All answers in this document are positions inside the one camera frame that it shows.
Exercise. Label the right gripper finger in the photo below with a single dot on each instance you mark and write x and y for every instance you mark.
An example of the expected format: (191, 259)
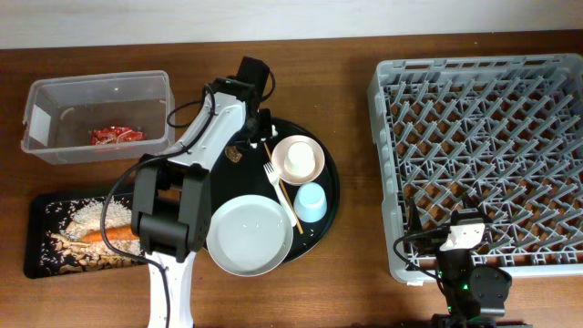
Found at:
(467, 202)
(414, 221)

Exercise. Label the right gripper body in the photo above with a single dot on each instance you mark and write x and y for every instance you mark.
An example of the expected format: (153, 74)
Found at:
(475, 244)

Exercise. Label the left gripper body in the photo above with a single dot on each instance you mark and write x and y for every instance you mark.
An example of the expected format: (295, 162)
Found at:
(260, 128)

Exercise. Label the dark brown food chunk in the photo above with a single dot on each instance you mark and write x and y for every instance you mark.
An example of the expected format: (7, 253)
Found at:
(232, 153)

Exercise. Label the red snack wrapper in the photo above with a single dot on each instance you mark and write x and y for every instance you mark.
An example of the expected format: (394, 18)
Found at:
(115, 135)

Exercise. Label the grey plate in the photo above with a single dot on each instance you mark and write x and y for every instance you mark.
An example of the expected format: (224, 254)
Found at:
(249, 235)

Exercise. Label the orange carrot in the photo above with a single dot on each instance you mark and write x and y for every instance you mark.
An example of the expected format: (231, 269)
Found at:
(122, 233)

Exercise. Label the pile of white rice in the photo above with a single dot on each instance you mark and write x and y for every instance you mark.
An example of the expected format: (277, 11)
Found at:
(76, 218)

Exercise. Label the peanut shells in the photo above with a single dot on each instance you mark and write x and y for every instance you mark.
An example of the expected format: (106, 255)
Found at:
(94, 256)

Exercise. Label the white tissue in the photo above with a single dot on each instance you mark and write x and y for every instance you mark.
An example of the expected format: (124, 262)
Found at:
(274, 132)

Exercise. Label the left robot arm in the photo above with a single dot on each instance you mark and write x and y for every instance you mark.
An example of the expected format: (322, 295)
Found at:
(171, 207)

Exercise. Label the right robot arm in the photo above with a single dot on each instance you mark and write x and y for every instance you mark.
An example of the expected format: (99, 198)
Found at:
(475, 293)

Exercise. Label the grey dishwasher rack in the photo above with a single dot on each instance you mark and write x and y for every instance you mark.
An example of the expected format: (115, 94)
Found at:
(505, 130)

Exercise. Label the white plastic fork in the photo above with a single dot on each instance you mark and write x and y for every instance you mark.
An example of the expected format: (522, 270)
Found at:
(279, 195)

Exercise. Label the white cup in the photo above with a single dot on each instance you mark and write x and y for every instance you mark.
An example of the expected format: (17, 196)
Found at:
(300, 160)

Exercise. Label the round black serving tray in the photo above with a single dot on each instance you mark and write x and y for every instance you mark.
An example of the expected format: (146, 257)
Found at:
(233, 179)

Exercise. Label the light blue cup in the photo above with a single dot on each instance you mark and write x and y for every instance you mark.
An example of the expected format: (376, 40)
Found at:
(310, 203)

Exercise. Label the wooden chopstick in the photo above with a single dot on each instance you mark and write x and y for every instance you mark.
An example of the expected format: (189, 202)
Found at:
(283, 191)

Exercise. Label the clear plastic bin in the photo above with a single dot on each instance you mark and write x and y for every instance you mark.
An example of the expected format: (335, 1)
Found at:
(62, 113)

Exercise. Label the black rectangular tray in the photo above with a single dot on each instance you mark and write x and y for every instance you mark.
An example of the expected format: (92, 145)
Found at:
(39, 222)

